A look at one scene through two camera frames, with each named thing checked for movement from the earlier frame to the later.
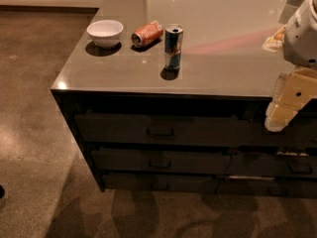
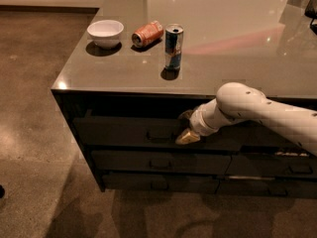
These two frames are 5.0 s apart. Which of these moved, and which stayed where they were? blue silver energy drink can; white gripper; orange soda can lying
Moved: white gripper
Stayed: orange soda can lying; blue silver energy drink can
